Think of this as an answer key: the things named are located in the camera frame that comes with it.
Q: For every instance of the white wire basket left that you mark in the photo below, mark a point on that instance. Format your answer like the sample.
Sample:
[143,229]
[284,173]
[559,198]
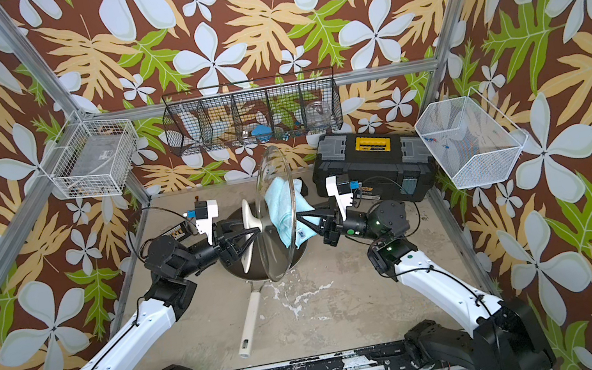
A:
[91,156]

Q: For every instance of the blue object in basket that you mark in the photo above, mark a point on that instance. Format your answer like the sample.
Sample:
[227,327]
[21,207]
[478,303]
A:
[262,133]

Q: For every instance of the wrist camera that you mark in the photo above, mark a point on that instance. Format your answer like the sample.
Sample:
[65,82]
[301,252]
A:
[202,217]
[343,190]

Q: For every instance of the black toolbox yellow label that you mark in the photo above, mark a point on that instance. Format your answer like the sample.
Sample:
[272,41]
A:
[387,167]

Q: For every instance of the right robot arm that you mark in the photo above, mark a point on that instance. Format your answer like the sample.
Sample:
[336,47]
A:
[493,334]

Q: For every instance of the white wire basket right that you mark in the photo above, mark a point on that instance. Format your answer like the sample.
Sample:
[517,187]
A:
[475,143]

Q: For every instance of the light blue cloth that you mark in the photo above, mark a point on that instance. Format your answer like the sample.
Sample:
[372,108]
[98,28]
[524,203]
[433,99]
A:
[281,207]

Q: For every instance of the small black box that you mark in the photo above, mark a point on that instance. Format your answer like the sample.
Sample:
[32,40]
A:
[300,187]

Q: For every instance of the white wire basket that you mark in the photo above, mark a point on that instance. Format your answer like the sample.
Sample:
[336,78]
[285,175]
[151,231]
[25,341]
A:
[91,156]
[475,143]

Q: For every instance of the glass pot lid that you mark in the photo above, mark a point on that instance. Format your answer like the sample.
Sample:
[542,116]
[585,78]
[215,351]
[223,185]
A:
[269,221]

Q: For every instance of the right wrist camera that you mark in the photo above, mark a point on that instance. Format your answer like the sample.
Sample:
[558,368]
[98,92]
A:
[343,190]

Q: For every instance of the dark frying pan white handle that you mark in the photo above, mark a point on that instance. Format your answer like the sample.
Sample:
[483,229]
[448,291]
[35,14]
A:
[253,311]

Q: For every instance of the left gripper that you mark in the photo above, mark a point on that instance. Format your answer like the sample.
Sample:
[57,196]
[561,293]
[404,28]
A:
[226,251]

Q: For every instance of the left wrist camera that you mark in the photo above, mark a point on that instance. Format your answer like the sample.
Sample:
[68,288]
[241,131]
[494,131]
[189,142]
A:
[202,217]

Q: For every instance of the black wire basket rear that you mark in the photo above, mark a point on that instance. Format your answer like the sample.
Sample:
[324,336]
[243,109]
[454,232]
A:
[293,105]

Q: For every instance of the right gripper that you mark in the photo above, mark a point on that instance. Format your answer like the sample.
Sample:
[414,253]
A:
[335,232]

